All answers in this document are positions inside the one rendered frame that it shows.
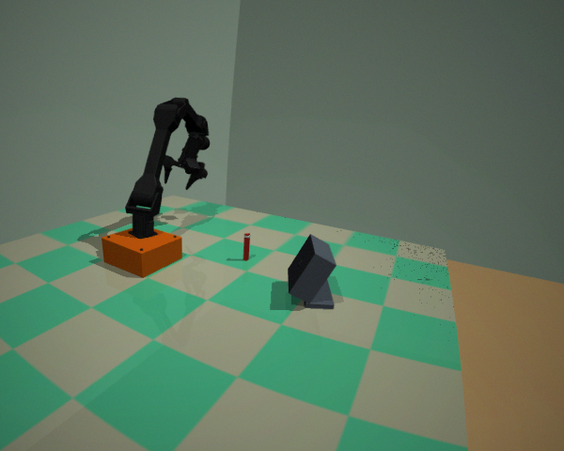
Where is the dark grey sloped panel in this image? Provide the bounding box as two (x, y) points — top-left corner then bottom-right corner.
(288, 234), (337, 309)

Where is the red peg with white band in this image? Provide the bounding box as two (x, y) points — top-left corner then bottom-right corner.
(243, 233), (251, 261)

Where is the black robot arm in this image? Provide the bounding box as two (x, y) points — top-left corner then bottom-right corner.
(125, 98), (210, 239)

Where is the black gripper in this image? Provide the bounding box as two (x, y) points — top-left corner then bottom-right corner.
(163, 147), (208, 190)

